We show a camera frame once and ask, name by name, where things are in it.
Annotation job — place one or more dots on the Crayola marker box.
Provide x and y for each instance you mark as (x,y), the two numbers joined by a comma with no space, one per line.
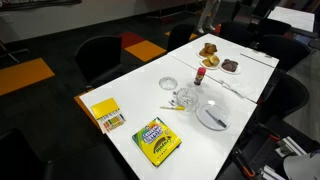
(157,141)

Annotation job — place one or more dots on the open yellow marker set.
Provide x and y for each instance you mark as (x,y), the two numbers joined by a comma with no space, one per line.
(108,115)

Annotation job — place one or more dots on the glass bowl lid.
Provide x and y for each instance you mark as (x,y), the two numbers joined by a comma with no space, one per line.
(168,83)

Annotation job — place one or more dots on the glass bowl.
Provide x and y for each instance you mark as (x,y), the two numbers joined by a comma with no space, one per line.
(187,98)

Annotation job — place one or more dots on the red lid spice jar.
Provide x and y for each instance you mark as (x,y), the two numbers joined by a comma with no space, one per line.
(200,75)

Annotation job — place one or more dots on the grey knife on plate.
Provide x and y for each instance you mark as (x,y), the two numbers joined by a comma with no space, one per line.
(216,119)

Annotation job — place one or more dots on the black chair far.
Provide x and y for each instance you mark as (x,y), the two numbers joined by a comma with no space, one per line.
(179,36)

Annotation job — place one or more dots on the black chair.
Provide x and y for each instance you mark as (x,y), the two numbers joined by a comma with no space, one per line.
(288,96)
(179,36)
(99,59)

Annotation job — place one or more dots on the plate with yellow buns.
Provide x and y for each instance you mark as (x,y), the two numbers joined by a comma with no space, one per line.
(211,62)

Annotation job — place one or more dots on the white round plate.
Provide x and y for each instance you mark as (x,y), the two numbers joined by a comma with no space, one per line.
(207,121)

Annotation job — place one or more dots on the plate with brown bread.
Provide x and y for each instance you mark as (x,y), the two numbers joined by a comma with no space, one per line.
(208,50)

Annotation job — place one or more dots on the black chair left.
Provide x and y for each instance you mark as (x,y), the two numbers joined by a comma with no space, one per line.
(99,59)

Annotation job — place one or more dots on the plate with chocolate bread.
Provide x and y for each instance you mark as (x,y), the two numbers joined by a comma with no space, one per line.
(230,66)

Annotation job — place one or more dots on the white paper napkin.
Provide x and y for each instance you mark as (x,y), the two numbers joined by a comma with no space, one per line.
(242,90)

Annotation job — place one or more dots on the black chair right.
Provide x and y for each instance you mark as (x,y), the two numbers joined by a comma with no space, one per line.
(288,96)

